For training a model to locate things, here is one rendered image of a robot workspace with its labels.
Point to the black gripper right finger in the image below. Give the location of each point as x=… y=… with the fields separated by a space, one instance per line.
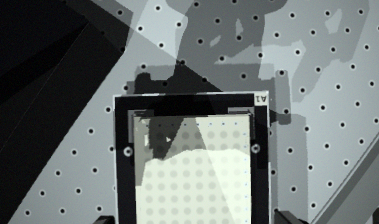
x=286 y=217

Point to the light grey perforated plate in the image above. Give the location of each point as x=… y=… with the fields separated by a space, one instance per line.
x=318 y=59

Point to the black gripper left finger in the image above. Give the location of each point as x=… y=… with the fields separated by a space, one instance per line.
x=105 y=220

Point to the pale grey plate with grid of round wells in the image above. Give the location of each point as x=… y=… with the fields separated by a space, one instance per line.
x=192 y=169

